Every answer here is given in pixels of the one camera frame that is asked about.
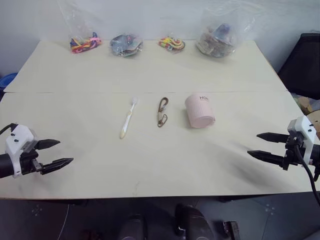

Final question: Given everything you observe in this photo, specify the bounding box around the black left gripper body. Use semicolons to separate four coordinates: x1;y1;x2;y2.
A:
20;141;45;176

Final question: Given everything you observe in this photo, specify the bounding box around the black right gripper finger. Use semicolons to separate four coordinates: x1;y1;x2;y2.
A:
247;149;286;169
256;132;291;145

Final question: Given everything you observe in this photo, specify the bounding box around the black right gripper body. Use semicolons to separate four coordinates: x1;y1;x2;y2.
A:
283;135;310;172

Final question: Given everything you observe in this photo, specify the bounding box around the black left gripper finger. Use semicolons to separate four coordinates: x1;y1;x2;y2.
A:
37;138;62;151
40;157;74;176

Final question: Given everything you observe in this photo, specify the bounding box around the round wooden spool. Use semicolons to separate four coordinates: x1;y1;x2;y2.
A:
305;108;320;141

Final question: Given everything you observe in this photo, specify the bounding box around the brown cardboard box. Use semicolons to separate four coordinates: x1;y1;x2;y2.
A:
293;95;315;116

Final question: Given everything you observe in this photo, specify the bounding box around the blue plastic basin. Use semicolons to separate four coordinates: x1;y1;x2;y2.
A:
0;72;17;92

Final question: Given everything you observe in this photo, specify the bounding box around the pink ribbed cup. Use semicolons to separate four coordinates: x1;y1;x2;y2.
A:
184;93;216;129

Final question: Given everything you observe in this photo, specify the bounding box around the black mesh office chair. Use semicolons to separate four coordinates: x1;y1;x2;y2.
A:
277;32;320;100

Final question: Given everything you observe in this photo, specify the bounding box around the dark rectangular block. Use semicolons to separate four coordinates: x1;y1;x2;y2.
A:
220;220;240;240

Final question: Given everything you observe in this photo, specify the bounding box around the white yellow toothbrush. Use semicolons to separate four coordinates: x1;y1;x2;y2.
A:
118;96;139;140

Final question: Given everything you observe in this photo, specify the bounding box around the plastic bag of colourful ribbons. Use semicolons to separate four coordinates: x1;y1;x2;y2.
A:
56;0;104;55

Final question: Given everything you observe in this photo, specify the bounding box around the large plastic bag of scraps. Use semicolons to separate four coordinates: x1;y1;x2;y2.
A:
195;4;256;59

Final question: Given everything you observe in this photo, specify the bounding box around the plastic bag of blue-grey items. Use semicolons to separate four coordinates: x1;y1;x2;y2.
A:
109;32;144;59

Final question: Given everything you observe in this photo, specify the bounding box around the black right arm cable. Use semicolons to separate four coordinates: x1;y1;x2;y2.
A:
294;142;320;201

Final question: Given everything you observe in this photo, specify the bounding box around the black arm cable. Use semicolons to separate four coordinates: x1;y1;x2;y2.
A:
294;142;320;201
0;122;16;135

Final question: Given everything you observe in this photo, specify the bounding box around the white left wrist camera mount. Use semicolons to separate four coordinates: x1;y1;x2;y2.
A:
4;124;36;179

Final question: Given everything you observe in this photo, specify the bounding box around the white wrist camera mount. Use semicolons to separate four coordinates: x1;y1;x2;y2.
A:
4;124;36;179
288;115;320;166

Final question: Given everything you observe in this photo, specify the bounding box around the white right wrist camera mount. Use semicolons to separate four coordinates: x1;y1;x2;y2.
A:
288;115;320;166

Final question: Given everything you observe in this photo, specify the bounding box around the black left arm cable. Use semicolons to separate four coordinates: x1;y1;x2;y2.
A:
0;122;16;135

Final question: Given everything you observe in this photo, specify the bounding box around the thin white cable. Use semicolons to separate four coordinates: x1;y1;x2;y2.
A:
61;202;71;240

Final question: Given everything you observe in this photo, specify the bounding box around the brown strap with carabiners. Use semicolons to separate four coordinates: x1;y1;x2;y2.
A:
156;97;169;128

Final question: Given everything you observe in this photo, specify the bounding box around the plastic bag of orange-yellow cords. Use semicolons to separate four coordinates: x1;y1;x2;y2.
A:
157;31;187;52

